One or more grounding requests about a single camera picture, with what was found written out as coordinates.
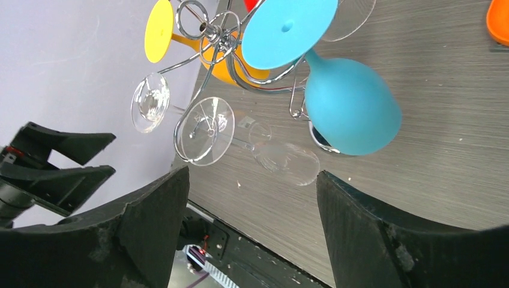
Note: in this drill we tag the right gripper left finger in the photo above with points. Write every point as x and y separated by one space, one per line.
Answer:
128 242

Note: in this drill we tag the clear champagne flute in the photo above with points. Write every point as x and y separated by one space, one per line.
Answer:
211 127

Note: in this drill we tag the clear wine glass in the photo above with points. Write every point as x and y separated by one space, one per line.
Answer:
151 100

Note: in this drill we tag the small clear glass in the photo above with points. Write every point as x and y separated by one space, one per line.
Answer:
350 16

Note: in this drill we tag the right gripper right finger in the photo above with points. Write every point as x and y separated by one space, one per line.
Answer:
374 244

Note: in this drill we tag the yellow wine glass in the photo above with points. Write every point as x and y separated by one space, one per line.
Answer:
159 34

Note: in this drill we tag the chrome wine glass rack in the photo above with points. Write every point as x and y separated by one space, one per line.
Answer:
219 49

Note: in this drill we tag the blue wine glass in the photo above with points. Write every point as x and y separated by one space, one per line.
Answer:
348 102

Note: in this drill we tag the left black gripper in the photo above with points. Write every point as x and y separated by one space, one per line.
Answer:
62 191

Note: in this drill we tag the red wine glass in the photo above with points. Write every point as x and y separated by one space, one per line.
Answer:
250 4

